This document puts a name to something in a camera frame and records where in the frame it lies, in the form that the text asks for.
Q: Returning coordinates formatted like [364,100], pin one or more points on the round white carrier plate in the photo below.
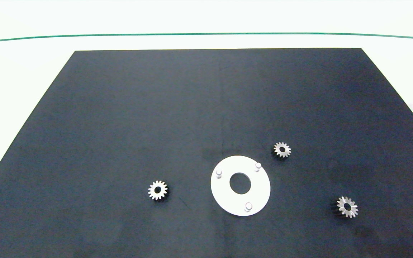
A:
[224,196]

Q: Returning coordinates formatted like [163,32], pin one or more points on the small steel spur gear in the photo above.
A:
[157,195]
[352,209]
[286,151]

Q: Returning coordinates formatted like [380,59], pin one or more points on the dark rubber mat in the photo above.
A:
[120,125]

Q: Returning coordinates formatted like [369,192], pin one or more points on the thin green tape line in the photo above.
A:
[206,34]

